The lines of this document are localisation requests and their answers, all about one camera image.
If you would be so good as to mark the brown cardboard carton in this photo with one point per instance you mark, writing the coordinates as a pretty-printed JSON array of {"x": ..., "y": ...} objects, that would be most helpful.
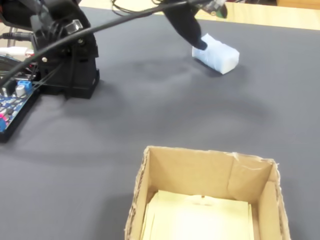
[{"x": 297, "y": 2}]

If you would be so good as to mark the grey textured mat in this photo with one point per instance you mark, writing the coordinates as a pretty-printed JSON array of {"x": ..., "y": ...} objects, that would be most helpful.
[{"x": 160, "y": 107}]

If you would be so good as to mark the open cardboard box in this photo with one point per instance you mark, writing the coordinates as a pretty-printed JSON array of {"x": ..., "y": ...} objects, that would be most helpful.
[{"x": 190, "y": 170}]

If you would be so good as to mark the black circuit board tray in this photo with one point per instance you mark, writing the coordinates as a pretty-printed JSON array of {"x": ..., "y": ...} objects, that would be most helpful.
[{"x": 7, "y": 137}]

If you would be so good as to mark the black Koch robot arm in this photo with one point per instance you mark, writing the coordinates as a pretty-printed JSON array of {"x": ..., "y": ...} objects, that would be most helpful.
[{"x": 75, "y": 67}]

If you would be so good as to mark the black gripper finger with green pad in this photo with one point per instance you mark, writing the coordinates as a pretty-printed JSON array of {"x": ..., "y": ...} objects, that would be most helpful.
[{"x": 186, "y": 27}]

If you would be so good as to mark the blue circuit board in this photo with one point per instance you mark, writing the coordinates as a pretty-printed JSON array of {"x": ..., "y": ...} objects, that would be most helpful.
[{"x": 12, "y": 102}]

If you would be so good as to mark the black barrel jack plug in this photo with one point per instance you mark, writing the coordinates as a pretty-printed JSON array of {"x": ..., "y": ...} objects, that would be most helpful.
[{"x": 17, "y": 35}]

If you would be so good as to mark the white foam block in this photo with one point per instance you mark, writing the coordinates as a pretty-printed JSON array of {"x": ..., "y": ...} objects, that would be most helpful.
[{"x": 220, "y": 56}]

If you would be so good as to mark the pale yellow paper sheets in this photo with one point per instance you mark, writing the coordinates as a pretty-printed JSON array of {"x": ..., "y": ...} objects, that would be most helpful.
[{"x": 200, "y": 220}]

